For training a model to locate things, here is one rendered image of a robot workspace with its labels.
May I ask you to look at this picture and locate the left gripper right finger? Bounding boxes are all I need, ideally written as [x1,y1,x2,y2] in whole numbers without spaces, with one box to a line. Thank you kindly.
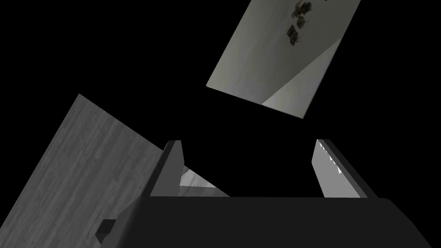
[311,139,379,198]

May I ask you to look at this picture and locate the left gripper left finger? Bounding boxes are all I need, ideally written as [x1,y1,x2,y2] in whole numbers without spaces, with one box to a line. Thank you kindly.
[140,139,185,198]

